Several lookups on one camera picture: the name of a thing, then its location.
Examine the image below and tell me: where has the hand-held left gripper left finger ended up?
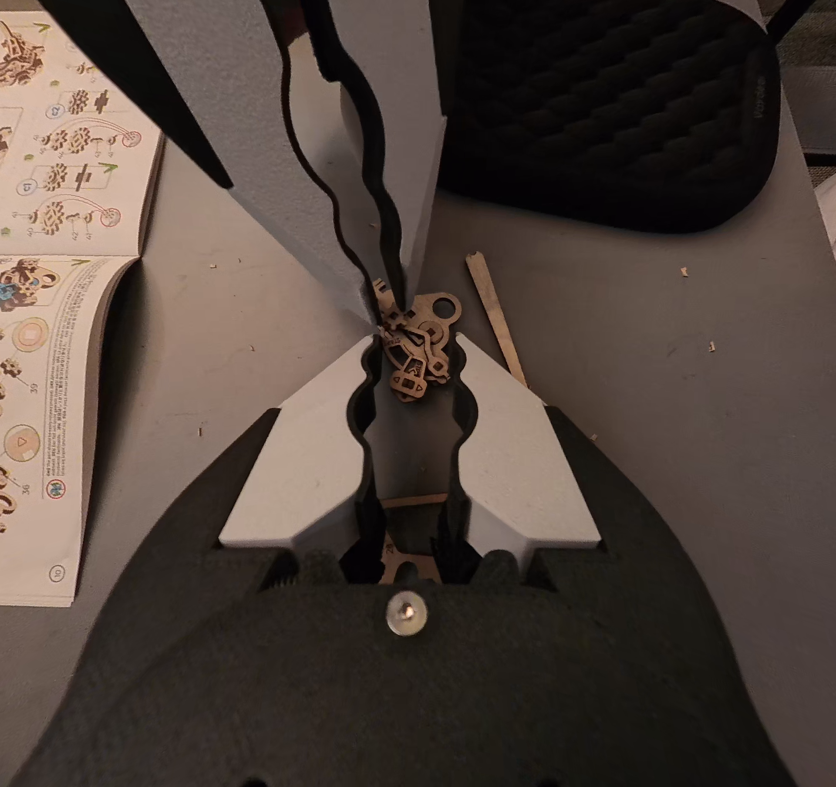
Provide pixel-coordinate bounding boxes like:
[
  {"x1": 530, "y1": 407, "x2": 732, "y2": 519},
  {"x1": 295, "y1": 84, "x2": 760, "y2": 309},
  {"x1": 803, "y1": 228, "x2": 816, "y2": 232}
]
[{"x1": 220, "y1": 334, "x2": 386, "y2": 584}]

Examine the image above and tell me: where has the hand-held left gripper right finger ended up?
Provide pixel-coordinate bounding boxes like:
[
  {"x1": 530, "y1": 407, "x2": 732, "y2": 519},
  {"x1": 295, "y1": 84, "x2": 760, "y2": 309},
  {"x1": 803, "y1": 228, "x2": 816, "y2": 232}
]
[{"x1": 432, "y1": 331, "x2": 604, "y2": 584}]

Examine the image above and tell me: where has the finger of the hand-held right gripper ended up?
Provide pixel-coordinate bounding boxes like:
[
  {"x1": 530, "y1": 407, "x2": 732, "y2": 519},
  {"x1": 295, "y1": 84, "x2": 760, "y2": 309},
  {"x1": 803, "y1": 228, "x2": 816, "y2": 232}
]
[
  {"x1": 302, "y1": 0, "x2": 449, "y2": 307},
  {"x1": 102, "y1": 0, "x2": 386, "y2": 332}
]

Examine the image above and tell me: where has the small wooden gear assembly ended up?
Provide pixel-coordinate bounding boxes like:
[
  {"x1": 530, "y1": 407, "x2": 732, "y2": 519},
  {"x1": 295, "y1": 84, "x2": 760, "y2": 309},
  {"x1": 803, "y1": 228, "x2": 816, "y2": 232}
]
[{"x1": 373, "y1": 280, "x2": 464, "y2": 403}]

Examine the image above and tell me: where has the laser-cut wooden sheet with gear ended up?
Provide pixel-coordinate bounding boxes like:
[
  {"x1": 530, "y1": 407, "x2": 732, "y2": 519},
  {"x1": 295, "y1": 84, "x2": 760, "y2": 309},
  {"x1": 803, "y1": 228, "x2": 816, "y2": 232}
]
[{"x1": 379, "y1": 491, "x2": 452, "y2": 585}]

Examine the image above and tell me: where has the thin wooden stick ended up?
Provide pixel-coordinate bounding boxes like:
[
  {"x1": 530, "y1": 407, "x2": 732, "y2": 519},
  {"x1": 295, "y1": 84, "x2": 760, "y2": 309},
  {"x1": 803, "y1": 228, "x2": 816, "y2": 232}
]
[{"x1": 466, "y1": 252, "x2": 529, "y2": 390}]

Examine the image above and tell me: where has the black quilted pad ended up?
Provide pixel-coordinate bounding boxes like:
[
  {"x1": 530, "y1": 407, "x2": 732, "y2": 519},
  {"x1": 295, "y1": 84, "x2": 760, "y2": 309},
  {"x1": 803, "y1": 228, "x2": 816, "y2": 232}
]
[{"x1": 438, "y1": 0, "x2": 782, "y2": 235}]

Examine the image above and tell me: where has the open instruction booklet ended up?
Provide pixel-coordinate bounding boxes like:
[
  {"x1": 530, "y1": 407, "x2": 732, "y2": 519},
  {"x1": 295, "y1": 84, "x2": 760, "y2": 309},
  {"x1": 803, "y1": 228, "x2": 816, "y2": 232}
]
[{"x1": 0, "y1": 10, "x2": 165, "y2": 608}]

